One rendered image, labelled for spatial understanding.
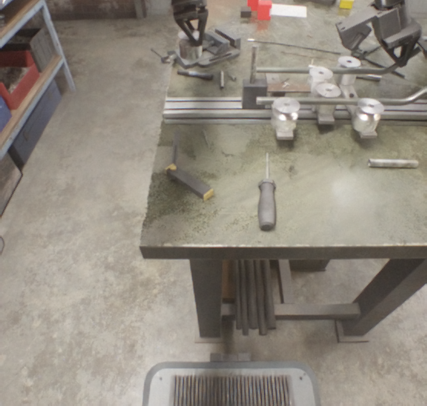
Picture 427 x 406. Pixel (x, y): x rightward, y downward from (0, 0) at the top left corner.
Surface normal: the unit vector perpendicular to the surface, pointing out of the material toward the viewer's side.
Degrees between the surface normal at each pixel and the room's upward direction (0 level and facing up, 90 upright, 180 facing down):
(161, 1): 90
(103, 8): 90
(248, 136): 0
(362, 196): 0
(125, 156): 0
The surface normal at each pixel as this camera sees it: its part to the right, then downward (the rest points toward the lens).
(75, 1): 0.00, 0.76
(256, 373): 0.00, -0.65
